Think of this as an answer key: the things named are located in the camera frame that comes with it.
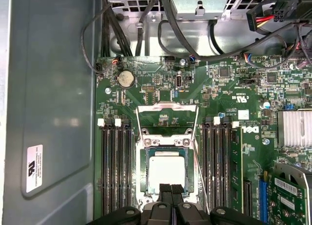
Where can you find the CPU socket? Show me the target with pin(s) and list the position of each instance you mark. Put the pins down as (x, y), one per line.
(142, 173)

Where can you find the silver CPU with green edge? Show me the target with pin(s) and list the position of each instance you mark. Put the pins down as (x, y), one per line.
(167, 169)

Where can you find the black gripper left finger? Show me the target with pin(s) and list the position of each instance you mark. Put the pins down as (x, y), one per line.
(165, 193)

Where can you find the metal socket cover frame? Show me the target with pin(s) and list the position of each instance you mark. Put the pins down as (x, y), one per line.
(148, 108)

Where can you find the green RAM stick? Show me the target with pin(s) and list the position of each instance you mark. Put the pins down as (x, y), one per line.
(237, 166)

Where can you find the white certification label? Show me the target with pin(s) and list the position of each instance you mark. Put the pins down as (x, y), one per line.
(34, 169)

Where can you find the blue expansion slot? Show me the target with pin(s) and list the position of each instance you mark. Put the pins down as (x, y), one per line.
(263, 198)

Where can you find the RAM slot with black clip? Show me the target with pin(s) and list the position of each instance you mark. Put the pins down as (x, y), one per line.
(113, 166)
(129, 166)
(224, 166)
(206, 166)

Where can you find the graphics card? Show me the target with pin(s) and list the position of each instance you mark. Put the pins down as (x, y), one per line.
(287, 200)

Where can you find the black power connector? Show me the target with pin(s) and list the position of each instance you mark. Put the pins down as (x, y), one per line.
(252, 20)

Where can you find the black and grey PC case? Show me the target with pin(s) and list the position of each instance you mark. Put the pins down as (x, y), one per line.
(48, 88)

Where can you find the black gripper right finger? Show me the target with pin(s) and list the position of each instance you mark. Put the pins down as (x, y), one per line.
(178, 193)

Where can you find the silver drive cage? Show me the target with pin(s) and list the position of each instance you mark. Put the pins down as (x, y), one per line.
(195, 3)

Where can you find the round coin battery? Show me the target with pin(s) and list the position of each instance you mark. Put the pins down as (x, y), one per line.
(126, 79)

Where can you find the silver finned chipset heatsink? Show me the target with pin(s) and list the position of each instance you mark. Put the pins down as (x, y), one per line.
(295, 128)

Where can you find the black expansion slot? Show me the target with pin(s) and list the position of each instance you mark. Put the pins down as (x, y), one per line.
(248, 198)

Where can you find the internal USB port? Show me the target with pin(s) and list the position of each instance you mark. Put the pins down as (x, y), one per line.
(178, 81)

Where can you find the green motherboard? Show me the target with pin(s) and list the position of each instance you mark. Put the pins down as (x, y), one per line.
(214, 105)

